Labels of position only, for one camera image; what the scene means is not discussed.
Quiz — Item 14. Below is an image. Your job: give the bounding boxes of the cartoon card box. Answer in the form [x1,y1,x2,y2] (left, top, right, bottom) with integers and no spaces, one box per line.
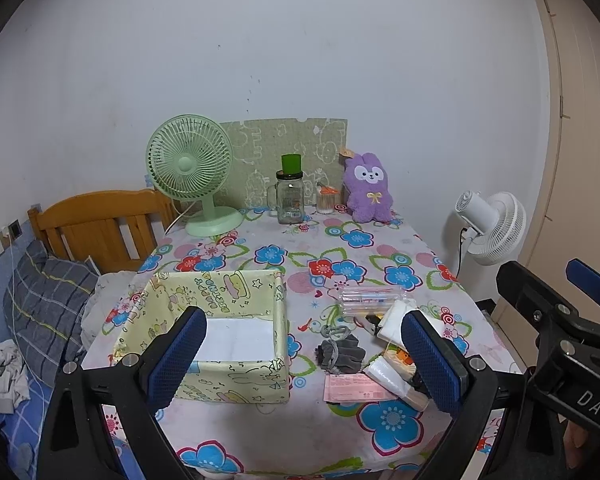
[358,313,384,335]

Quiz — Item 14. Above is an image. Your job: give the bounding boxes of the glass mason jar mug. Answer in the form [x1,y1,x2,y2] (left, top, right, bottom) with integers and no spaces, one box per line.
[266,170,304,226]

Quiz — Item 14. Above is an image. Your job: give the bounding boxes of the beige door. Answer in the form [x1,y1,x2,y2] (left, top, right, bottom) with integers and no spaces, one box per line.
[492,0,600,361]

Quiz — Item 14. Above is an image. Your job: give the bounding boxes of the small orange-lid jar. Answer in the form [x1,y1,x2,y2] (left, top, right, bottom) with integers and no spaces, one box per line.
[316,185,338,214]

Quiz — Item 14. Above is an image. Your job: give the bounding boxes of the clear plastic pen case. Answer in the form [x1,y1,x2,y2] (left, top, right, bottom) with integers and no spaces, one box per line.
[337,286,407,316]

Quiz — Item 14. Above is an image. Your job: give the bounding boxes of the grey gloves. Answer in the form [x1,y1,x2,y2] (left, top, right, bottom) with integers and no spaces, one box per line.
[315,334,366,375]

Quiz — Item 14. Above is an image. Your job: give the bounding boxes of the white standing fan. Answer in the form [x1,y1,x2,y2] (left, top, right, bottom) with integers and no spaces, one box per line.
[454,190,527,272]

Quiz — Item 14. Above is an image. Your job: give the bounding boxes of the purple plush bunny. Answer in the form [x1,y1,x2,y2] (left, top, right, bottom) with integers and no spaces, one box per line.
[343,153,393,223]

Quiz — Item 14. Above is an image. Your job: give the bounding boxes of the wall socket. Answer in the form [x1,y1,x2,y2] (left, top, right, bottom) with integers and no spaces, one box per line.
[0,219,22,249]

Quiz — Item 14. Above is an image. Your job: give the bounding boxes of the orange print tissue pack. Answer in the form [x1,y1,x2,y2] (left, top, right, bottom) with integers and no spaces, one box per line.
[382,344,416,382]

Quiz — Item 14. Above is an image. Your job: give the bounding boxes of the green patterned board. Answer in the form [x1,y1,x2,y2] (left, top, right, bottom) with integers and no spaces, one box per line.
[214,118,348,209]

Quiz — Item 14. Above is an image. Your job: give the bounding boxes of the crumpled white cloth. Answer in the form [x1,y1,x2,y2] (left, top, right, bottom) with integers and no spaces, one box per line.
[0,339,30,415]

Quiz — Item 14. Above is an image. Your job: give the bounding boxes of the white tissue pack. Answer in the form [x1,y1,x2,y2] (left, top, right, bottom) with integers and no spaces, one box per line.
[363,356,429,412]

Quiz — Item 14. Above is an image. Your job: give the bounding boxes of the green desk fan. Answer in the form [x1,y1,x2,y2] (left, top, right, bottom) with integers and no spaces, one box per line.
[146,114,242,237]

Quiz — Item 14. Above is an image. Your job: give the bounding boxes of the pink paper packet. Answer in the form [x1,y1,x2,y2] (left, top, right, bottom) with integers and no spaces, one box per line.
[323,374,396,403]

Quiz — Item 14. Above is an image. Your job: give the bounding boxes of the grey plaid pillow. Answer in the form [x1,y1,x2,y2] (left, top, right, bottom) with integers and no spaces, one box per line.
[3,240,98,388]

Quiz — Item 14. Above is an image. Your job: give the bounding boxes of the green cup on jar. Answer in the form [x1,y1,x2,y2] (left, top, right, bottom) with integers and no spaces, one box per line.
[280,153,302,174]

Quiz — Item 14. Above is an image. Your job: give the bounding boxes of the white cloth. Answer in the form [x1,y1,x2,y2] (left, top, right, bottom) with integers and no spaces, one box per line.
[377,298,417,350]
[0,339,30,415]

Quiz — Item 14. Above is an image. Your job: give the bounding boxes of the floral tablecloth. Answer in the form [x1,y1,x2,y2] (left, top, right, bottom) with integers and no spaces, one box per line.
[84,209,516,479]

